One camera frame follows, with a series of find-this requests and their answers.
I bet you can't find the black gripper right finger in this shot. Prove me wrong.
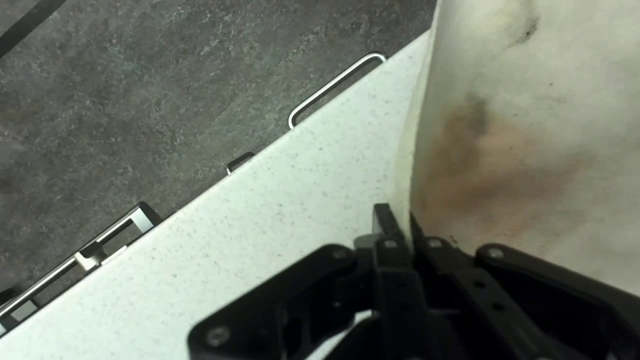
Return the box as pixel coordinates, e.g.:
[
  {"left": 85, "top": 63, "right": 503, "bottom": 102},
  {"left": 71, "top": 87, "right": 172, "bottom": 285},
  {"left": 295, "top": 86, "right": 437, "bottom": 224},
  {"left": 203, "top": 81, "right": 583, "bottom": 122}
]
[{"left": 406, "top": 211, "right": 640, "bottom": 360}]

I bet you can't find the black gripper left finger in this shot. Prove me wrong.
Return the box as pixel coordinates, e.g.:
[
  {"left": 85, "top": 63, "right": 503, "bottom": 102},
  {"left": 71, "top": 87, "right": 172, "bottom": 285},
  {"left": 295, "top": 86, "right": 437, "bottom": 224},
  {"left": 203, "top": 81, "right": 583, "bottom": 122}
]
[{"left": 186, "top": 202, "right": 463, "bottom": 360}]

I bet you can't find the stained white cloth towel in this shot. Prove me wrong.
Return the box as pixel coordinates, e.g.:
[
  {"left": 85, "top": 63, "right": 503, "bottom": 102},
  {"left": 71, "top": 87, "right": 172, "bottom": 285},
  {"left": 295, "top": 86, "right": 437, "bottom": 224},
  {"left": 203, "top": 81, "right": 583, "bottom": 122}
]
[{"left": 390, "top": 0, "right": 640, "bottom": 296}]

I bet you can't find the silver drawer handle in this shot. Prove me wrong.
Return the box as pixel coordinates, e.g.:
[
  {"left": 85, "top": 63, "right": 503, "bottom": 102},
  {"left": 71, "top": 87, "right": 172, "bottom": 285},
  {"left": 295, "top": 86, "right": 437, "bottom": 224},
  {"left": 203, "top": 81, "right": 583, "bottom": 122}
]
[
  {"left": 287, "top": 52, "right": 390, "bottom": 129},
  {"left": 0, "top": 199, "right": 162, "bottom": 336}
]

